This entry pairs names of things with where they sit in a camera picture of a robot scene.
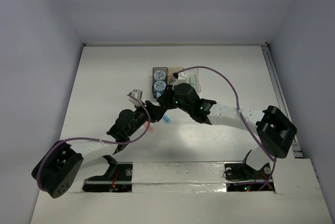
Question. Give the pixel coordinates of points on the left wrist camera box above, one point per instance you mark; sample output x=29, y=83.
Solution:
x=135, y=97

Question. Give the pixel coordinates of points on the aluminium side rail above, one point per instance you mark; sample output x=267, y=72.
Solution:
x=297, y=151

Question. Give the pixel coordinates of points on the orange translucent container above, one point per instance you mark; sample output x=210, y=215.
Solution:
x=170, y=74

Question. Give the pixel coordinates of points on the blue cleaning gel jar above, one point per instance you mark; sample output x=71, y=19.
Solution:
x=159, y=75

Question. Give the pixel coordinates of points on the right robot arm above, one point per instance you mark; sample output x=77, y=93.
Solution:
x=270, y=128

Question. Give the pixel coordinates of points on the orange highlighter pen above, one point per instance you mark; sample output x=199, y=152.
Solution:
x=148, y=126

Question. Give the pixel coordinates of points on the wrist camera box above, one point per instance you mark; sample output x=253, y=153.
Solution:
x=181, y=78
x=135, y=97

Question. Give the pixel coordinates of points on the blue highlighter pen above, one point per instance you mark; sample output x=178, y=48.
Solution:
x=166, y=119

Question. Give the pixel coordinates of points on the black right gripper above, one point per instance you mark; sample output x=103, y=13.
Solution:
x=165, y=98

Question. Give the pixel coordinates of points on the green highlighter pen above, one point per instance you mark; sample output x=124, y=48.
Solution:
x=192, y=80

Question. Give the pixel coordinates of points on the clear plastic container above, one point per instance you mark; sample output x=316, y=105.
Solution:
x=195, y=73

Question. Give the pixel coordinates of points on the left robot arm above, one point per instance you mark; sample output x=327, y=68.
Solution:
x=56, y=171

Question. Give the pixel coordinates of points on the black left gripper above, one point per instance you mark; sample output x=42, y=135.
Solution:
x=149, y=109

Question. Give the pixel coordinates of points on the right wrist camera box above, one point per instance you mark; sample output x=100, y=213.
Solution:
x=181, y=78

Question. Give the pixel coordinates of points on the grey translucent container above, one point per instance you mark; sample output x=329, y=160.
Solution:
x=154, y=94

